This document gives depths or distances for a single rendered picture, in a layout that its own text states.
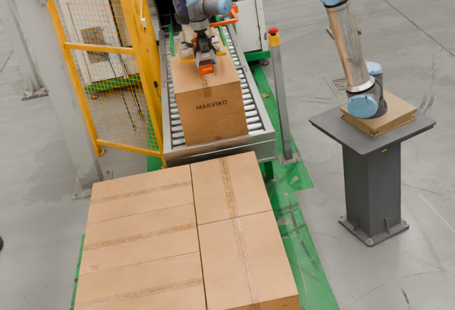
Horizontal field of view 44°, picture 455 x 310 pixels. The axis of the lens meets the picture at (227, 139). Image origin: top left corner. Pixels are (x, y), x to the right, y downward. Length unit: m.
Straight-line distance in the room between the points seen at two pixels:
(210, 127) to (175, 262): 1.05
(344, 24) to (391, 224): 1.40
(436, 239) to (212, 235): 1.39
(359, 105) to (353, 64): 0.21
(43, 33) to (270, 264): 2.21
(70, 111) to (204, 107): 1.14
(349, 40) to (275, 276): 1.13
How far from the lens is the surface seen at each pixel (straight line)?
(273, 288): 2.54
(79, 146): 4.29
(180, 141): 3.68
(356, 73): 2.81
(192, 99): 3.40
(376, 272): 3.35
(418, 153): 4.29
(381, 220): 3.50
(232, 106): 3.45
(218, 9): 2.82
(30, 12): 3.93
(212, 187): 3.18
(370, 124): 3.07
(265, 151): 3.54
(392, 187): 3.41
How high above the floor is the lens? 2.37
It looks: 30 degrees down
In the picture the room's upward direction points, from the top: 11 degrees counter-clockwise
